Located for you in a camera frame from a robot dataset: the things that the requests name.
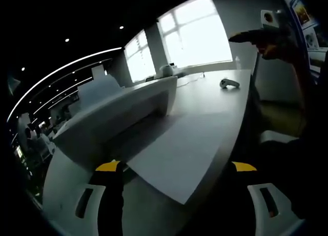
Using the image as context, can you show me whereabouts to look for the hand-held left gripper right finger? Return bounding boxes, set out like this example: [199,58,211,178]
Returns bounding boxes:
[230,161,307,236]

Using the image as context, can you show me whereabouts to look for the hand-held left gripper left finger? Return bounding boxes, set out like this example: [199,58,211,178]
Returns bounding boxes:
[50,159,126,236]

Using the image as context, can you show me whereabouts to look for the white paper sheet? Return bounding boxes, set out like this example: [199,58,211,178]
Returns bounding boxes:
[126,110,240,206]

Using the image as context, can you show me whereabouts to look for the white printer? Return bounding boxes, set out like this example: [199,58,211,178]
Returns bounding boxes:
[52,73,179,171]

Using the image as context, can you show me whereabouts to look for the white game controller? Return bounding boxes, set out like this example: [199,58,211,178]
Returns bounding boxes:
[219,77,241,89]

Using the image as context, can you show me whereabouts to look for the large window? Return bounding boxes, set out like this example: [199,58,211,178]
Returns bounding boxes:
[156,0,233,69]

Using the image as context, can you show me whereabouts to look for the person's black clothing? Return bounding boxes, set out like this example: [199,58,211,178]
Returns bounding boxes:
[256,102,328,221]

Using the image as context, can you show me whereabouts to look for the white round appliance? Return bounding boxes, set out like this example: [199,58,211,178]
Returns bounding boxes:
[159,64,184,79]

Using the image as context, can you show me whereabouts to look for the narrow window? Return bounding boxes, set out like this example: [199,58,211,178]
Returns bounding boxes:
[124,30,156,83]

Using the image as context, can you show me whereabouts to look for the curved ceiling light strip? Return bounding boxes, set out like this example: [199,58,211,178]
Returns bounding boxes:
[6,47,123,124]

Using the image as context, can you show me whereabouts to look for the thin printer cable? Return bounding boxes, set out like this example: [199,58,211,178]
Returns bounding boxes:
[176,72,206,88]

